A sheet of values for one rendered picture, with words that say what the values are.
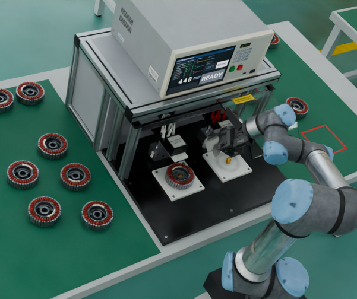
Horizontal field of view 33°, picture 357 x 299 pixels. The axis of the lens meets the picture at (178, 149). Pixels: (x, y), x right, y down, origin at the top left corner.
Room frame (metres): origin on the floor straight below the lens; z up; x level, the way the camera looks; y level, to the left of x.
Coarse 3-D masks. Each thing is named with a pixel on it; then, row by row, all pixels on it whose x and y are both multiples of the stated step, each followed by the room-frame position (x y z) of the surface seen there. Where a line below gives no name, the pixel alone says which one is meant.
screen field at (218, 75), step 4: (212, 72) 1.74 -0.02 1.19; (216, 72) 1.76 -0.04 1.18; (220, 72) 1.77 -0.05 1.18; (204, 76) 1.72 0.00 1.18; (208, 76) 1.73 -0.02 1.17; (212, 76) 1.75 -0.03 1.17; (216, 76) 1.76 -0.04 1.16; (220, 76) 1.78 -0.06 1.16; (200, 80) 1.71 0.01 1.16; (204, 80) 1.72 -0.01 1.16; (208, 80) 1.74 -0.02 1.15; (212, 80) 1.75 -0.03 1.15
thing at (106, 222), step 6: (90, 204) 1.32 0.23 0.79; (96, 204) 1.32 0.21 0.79; (102, 204) 1.33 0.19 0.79; (84, 210) 1.28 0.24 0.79; (90, 210) 1.30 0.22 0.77; (96, 210) 1.32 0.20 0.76; (102, 210) 1.32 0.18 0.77; (108, 210) 1.32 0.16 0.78; (84, 216) 1.26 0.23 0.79; (108, 216) 1.29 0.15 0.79; (84, 222) 1.25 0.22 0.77; (90, 222) 1.25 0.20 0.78; (96, 222) 1.25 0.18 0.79; (102, 222) 1.26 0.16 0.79; (108, 222) 1.27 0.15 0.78; (90, 228) 1.24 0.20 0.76; (96, 228) 1.24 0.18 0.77; (102, 228) 1.25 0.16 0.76
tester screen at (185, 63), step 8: (232, 48) 1.78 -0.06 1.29; (200, 56) 1.68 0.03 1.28; (208, 56) 1.71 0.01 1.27; (216, 56) 1.74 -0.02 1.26; (224, 56) 1.76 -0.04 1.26; (176, 64) 1.61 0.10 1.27; (184, 64) 1.64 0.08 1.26; (192, 64) 1.66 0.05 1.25; (200, 64) 1.69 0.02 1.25; (208, 64) 1.72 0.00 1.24; (176, 72) 1.62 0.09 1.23; (184, 72) 1.65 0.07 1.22; (192, 72) 1.67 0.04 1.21; (200, 72) 1.70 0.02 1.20; (208, 72) 1.73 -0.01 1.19; (224, 72) 1.79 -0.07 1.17; (176, 80) 1.63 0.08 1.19; (192, 80) 1.68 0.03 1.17; (216, 80) 1.77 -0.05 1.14; (168, 88) 1.61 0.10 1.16; (184, 88) 1.66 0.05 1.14
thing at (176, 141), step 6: (156, 132) 1.66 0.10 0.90; (168, 138) 1.62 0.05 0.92; (174, 138) 1.63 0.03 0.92; (180, 138) 1.64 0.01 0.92; (162, 144) 1.62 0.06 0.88; (168, 144) 1.60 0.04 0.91; (174, 144) 1.60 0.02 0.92; (180, 144) 1.61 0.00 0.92; (186, 144) 1.62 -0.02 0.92; (168, 150) 1.59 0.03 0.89; (174, 150) 1.58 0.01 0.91; (180, 150) 1.60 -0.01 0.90; (186, 150) 1.62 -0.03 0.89; (174, 156) 1.58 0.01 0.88; (180, 156) 1.59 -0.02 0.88; (186, 156) 1.61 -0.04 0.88
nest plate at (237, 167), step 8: (208, 152) 1.76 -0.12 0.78; (208, 160) 1.72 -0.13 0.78; (216, 160) 1.74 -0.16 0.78; (224, 160) 1.75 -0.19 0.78; (232, 160) 1.77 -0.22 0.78; (240, 160) 1.78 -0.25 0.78; (216, 168) 1.69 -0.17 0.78; (224, 168) 1.71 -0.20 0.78; (232, 168) 1.72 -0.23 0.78; (240, 168) 1.74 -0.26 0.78; (248, 168) 1.75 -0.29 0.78; (224, 176) 1.67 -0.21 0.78; (232, 176) 1.68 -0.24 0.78
